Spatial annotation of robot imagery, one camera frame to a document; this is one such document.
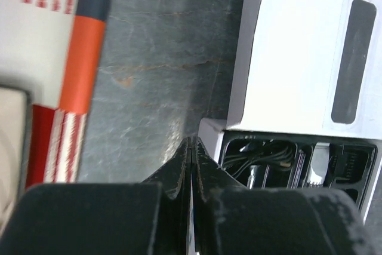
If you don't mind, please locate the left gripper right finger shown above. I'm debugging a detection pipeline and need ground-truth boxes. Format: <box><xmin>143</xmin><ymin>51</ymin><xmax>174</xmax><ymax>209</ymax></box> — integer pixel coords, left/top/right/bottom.
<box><xmin>192</xmin><ymin>138</ymin><xmax>375</xmax><ymax>254</ymax></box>

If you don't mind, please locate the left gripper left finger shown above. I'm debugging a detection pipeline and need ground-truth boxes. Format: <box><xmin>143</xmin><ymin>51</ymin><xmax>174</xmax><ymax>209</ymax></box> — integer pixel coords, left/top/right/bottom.
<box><xmin>5</xmin><ymin>138</ymin><xmax>191</xmax><ymax>254</ymax></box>

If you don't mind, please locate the black power cable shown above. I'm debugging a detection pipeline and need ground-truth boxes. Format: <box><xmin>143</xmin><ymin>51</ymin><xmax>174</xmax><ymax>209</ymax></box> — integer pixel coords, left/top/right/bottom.
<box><xmin>223</xmin><ymin>140</ymin><xmax>298</xmax><ymax>178</ymax></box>

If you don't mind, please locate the black silver hair clipper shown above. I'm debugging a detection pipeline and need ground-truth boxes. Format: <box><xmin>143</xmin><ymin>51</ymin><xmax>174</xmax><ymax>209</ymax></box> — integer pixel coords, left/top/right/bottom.
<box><xmin>306</xmin><ymin>143</ymin><xmax>330</xmax><ymax>188</ymax></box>

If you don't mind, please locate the white clipper kit box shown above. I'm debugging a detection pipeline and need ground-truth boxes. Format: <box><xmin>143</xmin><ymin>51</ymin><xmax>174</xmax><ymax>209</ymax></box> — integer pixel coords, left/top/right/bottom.
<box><xmin>198</xmin><ymin>0</ymin><xmax>381</xmax><ymax>218</ymax></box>

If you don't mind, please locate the colourful patchwork cloth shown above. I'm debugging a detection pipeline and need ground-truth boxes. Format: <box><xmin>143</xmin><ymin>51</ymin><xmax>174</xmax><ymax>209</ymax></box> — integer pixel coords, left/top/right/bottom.
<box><xmin>1</xmin><ymin>0</ymin><xmax>111</xmax><ymax>186</ymax></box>

